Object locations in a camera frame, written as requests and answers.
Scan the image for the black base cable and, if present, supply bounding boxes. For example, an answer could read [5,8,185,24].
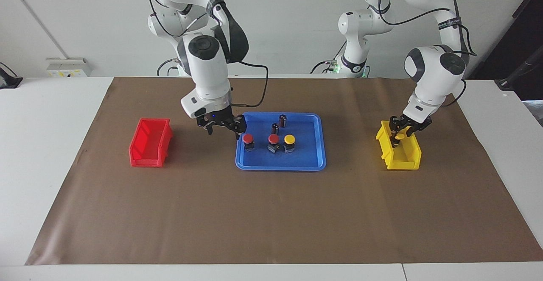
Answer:
[310,44,347,74]
[157,58,183,77]

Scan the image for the black stand pole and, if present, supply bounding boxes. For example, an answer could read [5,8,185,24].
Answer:
[494,46,543,92]

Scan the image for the yellow plastic bin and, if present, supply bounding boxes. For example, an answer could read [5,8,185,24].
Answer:
[375,120,422,171]

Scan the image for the blue plastic tray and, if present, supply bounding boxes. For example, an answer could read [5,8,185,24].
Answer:
[235,112,327,171]

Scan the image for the red plastic bin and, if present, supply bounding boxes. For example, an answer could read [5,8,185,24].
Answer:
[129,118,174,168]

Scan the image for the white wall socket strip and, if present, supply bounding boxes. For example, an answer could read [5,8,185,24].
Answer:
[46,58,92,78]

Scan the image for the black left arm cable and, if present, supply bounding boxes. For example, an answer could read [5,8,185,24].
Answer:
[363,0,478,108]

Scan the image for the black device on table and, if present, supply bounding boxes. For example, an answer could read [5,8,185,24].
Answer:
[0,63,23,89]

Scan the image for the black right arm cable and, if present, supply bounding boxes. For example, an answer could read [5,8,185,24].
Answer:
[132,0,269,108]

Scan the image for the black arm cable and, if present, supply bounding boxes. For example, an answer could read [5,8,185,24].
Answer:
[132,0,269,108]
[363,0,478,108]

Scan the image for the brown paper mat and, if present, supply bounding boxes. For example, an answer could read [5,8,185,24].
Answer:
[25,77,543,266]

